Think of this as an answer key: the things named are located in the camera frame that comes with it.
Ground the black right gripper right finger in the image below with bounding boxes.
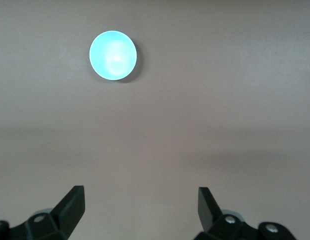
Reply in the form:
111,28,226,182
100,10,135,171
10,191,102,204
193,186,300,240

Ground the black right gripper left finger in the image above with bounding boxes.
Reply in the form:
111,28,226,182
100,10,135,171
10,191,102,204
0,185,85,240

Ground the light blue bowl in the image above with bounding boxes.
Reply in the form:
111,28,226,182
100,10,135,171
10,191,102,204
89,30,138,81

